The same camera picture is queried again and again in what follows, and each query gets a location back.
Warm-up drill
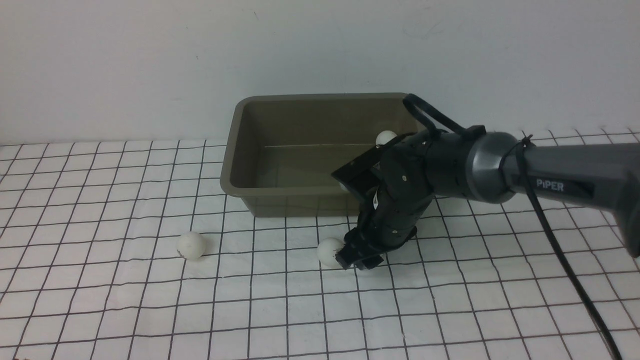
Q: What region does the white black-grid tablecloth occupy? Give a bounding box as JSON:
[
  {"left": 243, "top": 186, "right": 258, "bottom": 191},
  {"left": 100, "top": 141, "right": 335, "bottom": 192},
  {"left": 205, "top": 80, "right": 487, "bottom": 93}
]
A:
[{"left": 0, "top": 139, "right": 611, "bottom": 360}]

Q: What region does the white ball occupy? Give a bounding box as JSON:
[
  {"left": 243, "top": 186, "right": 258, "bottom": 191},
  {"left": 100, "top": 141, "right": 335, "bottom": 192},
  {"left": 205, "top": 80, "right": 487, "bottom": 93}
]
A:
[
  {"left": 375, "top": 130, "right": 398, "bottom": 146},
  {"left": 176, "top": 231, "right": 207, "bottom": 261},
  {"left": 317, "top": 237, "right": 345, "bottom": 269}
]

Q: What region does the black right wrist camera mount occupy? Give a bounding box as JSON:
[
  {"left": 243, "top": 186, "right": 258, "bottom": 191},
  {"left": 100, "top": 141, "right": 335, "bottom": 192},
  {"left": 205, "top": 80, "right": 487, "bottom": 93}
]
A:
[{"left": 331, "top": 145, "right": 393, "bottom": 204}]

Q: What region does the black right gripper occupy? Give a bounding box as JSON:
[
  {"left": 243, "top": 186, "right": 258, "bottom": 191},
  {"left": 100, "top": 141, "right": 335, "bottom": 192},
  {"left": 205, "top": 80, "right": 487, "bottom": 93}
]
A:
[{"left": 334, "top": 193, "right": 434, "bottom": 271}]

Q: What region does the olive green plastic bin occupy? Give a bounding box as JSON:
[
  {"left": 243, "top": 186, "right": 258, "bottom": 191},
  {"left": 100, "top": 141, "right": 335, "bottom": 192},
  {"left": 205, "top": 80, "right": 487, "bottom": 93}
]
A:
[{"left": 220, "top": 92, "right": 423, "bottom": 218}]

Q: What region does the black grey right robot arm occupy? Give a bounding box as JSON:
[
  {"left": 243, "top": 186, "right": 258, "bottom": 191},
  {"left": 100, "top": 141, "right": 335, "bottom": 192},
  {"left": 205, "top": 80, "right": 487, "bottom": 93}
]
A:
[{"left": 332, "top": 131, "right": 640, "bottom": 270}]

